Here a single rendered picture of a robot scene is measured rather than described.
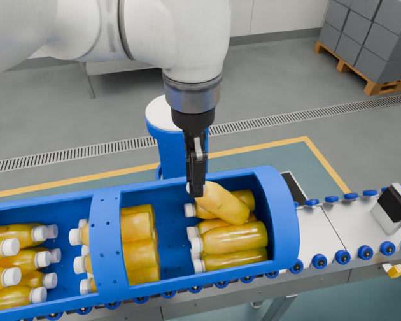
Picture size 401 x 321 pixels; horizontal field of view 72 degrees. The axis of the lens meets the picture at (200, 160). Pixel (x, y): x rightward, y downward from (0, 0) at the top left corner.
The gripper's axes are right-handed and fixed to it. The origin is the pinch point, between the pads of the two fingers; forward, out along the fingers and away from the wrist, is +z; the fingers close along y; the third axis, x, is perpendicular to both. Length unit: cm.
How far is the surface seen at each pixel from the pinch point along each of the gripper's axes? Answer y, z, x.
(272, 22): 349, 105, -169
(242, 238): -7.4, 16.8, -10.6
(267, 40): 346, 129, -166
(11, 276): -6.5, 17.8, 43.8
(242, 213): -2.8, 12.9, -11.7
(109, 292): -14.2, 17.4, 21.5
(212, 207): -3.5, 7.0, -3.5
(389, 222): -3, 32, -64
